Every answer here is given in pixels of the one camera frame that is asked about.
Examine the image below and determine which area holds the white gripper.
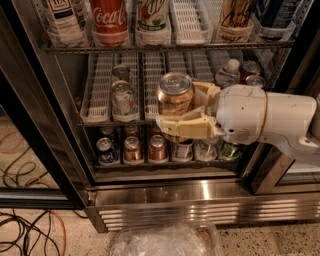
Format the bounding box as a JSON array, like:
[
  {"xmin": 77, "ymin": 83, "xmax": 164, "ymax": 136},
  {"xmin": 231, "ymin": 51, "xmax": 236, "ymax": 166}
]
[{"xmin": 155, "ymin": 81, "xmax": 267, "ymax": 145}]

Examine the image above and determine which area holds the orange gold soda can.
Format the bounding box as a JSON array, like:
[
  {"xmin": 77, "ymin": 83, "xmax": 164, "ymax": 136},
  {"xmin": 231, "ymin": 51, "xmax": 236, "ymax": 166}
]
[{"xmin": 156, "ymin": 72, "xmax": 195, "ymax": 116}]

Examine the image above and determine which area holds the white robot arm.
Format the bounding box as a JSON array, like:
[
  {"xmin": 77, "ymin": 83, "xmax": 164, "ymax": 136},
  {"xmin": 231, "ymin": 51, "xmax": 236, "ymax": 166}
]
[{"xmin": 156, "ymin": 84, "xmax": 320, "ymax": 166}]

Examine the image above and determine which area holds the clear water bottle bottom shelf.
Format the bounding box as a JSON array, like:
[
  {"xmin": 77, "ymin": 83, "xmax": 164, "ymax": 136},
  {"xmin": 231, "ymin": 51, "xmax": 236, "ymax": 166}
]
[{"xmin": 194, "ymin": 139, "xmax": 217, "ymax": 162}]

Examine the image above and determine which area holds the clear water bottle shelf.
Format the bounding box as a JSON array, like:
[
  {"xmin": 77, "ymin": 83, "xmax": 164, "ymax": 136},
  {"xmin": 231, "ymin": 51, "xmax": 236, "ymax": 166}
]
[
  {"xmin": 215, "ymin": 59, "xmax": 240, "ymax": 88},
  {"xmin": 194, "ymin": 139, "xmax": 217, "ymax": 162}
]

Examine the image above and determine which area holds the clear water bottle middle shelf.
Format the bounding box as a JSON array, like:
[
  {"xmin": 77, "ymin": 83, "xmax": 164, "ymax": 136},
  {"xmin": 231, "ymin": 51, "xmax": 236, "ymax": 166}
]
[{"xmin": 215, "ymin": 59, "xmax": 240, "ymax": 88}]

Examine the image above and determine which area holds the green can bottom shelf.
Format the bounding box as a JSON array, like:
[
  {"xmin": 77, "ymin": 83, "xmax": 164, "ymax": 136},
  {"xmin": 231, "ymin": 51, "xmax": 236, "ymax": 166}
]
[{"xmin": 219, "ymin": 142, "xmax": 245, "ymax": 161}]

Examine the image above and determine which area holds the red soda can bottom front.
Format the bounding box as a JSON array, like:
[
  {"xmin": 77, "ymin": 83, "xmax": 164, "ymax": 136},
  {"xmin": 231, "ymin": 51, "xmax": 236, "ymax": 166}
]
[{"xmin": 148, "ymin": 135, "xmax": 167, "ymax": 162}]

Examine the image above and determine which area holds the red Coca-Cola can front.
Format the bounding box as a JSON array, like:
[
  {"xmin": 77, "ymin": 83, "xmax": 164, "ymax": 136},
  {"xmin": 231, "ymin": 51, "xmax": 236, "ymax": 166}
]
[{"xmin": 246, "ymin": 75, "xmax": 266, "ymax": 88}]

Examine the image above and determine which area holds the white patterned can front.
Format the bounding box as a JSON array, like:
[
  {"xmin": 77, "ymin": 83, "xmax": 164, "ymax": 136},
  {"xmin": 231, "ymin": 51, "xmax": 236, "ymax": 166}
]
[{"xmin": 111, "ymin": 80, "xmax": 138, "ymax": 121}]

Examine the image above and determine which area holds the white patterned can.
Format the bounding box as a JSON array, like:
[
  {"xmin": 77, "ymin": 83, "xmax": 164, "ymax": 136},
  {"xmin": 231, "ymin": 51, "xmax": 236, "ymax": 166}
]
[
  {"xmin": 112, "ymin": 64, "xmax": 130, "ymax": 82},
  {"xmin": 111, "ymin": 80, "xmax": 138, "ymax": 121}
]

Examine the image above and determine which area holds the brown soda can front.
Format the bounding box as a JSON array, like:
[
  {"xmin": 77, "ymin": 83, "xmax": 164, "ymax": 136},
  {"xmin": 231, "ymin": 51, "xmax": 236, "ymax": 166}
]
[{"xmin": 124, "ymin": 136, "xmax": 142, "ymax": 164}]

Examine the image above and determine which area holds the white patterned can rear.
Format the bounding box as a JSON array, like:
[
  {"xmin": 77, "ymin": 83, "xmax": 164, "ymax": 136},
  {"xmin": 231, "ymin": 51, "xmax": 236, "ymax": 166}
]
[{"xmin": 112, "ymin": 64, "xmax": 130, "ymax": 82}]

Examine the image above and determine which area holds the empty white shelf tray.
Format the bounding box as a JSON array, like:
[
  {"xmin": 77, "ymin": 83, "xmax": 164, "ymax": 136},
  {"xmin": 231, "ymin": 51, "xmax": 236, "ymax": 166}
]
[{"xmin": 170, "ymin": 0, "xmax": 213, "ymax": 45}]

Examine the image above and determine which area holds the blue can rear bottom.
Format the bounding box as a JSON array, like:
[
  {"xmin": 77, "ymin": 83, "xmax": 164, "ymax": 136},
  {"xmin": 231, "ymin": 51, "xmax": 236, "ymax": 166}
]
[{"xmin": 100, "ymin": 126, "xmax": 119, "ymax": 147}]

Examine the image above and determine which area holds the white green soda can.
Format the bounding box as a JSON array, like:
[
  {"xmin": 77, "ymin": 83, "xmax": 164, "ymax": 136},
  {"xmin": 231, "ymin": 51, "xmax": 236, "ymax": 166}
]
[{"xmin": 137, "ymin": 0, "xmax": 169, "ymax": 45}]

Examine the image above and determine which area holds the blue Pepsi can front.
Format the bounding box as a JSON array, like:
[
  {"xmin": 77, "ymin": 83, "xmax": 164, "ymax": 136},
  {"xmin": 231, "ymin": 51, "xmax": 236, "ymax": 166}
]
[{"xmin": 96, "ymin": 137, "xmax": 118, "ymax": 165}]

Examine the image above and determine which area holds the blue can top shelf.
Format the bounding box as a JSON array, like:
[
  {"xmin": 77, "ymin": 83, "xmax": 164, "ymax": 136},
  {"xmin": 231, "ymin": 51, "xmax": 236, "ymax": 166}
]
[{"xmin": 255, "ymin": 0, "xmax": 301, "ymax": 41}]

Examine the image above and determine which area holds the stainless steel display fridge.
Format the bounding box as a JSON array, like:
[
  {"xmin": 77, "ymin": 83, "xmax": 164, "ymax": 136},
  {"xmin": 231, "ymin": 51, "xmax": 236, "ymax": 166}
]
[{"xmin": 0, "ymin": 0, "xmax": 320, "ymax": 233}]

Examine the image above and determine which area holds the red Coca-Cola can top shelf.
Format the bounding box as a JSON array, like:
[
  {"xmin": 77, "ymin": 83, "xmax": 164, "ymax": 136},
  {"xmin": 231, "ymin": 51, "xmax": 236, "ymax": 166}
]
[{"xmin": 90, "ymin": 0, "xmax": 128, "ymax": 46}]

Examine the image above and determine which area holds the glass fridge door left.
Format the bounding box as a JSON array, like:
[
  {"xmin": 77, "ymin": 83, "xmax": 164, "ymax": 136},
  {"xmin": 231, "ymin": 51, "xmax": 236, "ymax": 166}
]
[{"xmin": 0, "ymin": 6, "xmax": 86, "ymax": 210}]

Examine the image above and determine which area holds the dark juice bottle white cap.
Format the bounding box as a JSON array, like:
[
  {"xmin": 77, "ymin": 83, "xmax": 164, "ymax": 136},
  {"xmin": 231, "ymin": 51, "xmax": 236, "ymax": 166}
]
[{"xmin": 172, "ymin": 140, "xmax": 193, "ymax": 162}]

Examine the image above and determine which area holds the clear plastic bin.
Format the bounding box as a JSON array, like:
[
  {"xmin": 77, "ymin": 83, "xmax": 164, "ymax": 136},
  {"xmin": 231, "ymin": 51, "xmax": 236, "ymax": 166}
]
[{"xmin": 108, "ymin": 219, "xmax": 225, "ymax": 256}]

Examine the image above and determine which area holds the white tea bottle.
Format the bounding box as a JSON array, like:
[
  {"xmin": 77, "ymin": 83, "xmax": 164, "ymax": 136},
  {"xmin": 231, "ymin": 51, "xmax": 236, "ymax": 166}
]
[{"xmin": 42, "ymin": 0, "xmax": 88, "ymax": 48}]

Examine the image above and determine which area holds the orange cable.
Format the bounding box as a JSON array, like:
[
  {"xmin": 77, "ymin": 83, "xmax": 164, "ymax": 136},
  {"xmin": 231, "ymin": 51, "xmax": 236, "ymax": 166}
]
[{"xmin": 49, "ymin": 209, "xmax": 68, "ymax": 256}]

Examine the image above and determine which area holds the black cables bundle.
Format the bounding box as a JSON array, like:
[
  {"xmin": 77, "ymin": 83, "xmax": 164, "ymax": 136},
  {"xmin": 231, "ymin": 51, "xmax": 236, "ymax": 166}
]
[{"xmin": 0, "ymin": 208, "xmax": 89, "ymax": 256}]

